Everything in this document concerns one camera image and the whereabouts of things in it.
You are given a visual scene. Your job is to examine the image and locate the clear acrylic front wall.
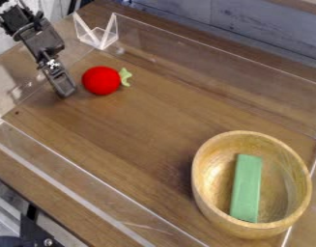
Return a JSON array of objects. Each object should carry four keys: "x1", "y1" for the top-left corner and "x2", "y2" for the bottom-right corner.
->
[{"x1": 0, "y1": 120, "x2": 210, "y2": 247}]

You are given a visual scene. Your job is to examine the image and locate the green rectangular block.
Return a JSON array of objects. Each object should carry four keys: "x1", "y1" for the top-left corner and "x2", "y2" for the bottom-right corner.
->
[{"x1": 230, "y1": 154, "x2": 263, "y2": 223}]

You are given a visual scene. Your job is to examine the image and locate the black clamp with bolt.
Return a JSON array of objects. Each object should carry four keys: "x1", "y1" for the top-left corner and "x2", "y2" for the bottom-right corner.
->
[{"x1": 19, "y1": 212, "x2": 65, "y2": 247}]

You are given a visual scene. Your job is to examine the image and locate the clear acrylic back wall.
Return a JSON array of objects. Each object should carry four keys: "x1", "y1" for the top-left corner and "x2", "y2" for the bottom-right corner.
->
[{"x1": 109, "y1": 14, "x2": 316, "y2": 137}]

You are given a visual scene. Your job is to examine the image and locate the clear acrylic left wall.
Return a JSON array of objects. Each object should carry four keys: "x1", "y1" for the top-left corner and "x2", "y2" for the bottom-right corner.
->
[{"x1": 0, "y1": 13, "x2": 97, "y2": 121}]

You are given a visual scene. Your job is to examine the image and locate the clear acrylic corner bracket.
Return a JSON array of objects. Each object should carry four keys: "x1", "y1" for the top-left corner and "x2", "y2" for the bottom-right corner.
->
[{"x1": 73, "y1": 14, "x2": 120, "y2": 50}]

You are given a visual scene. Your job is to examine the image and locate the clear acrylic wall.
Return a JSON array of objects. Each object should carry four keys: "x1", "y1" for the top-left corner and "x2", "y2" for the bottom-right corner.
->
[
  {"x1": 0, "y1": 13, "x2": 97, "y2": 121},
  {"x1": 109, "y1": 14, "x2": 316, "y2": 137},
  {"x1": 0, "y1": 120, "x2": 210, "y2": 247}
]

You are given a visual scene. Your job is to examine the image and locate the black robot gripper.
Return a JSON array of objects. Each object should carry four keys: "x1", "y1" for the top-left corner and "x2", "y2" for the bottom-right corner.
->
[{"x1": 0, "y1": 1, "x2": 77, "y2": 98}]

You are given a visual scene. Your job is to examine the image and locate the wooden bowl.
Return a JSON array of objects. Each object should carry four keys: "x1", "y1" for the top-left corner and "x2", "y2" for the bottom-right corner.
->
[{"x1": 192, "y1": 130, "x2": 313, "y2": 239}]

